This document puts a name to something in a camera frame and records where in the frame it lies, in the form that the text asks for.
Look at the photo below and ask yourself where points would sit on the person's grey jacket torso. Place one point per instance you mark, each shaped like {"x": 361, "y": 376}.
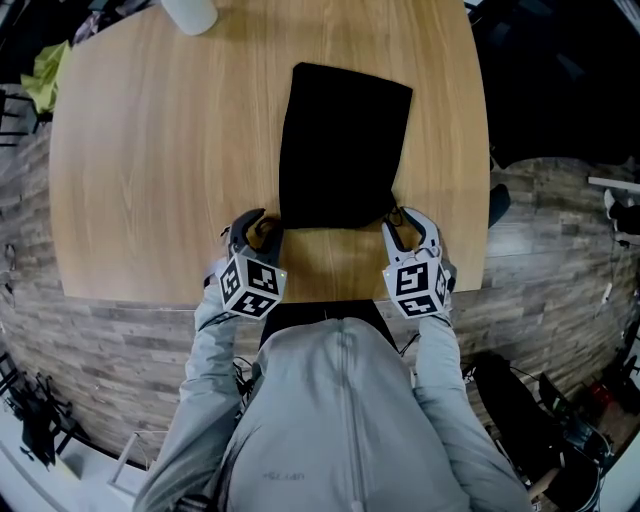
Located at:
{"x": 335, "y": 425}

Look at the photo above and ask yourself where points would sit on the black office chair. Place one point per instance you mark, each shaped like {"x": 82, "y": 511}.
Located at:
{"x": 550, "y": 85}

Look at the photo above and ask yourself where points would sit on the person's left forearm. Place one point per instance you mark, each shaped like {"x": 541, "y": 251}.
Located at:
{"x": 210, "y": 380}

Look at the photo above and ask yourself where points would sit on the person's right forearm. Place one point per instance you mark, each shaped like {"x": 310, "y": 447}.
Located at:
{"x": 445, "y": 390}

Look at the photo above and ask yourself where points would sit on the black chair base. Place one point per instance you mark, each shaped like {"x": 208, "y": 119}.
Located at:
{"x": 499, "y": 202}

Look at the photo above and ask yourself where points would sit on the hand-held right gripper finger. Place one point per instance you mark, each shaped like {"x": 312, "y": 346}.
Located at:
{"x": 427, "y": 227}
{"x": 395, "y": 245}

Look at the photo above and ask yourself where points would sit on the yellow-green cloth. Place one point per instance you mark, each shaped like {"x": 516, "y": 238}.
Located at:
{"x": 47, "y": 75}

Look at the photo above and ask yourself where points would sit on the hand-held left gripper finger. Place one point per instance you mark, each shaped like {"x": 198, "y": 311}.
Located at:
{"x": 240, "y": 225}
{"x": 276, "y": 245}

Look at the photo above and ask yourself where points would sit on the white rounded device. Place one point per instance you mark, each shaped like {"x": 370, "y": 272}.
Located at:
{"x": 192, "y": 15}

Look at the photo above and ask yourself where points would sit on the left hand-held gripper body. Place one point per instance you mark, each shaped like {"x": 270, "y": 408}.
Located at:
{"x": 252, "y": 285}

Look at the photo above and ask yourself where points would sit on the black tripod stand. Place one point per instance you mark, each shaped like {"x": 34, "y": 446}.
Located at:
{"x": 40, "y": 420}

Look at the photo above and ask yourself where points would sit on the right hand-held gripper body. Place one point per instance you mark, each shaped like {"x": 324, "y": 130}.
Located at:
{"x": 415, "y": 287}

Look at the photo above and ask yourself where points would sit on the white frame rack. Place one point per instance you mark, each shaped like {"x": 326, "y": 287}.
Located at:
{"x": 127, "y": 462}

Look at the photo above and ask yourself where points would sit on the white power strip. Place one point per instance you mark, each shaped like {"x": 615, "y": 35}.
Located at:
{"x": 605, "y": 297}

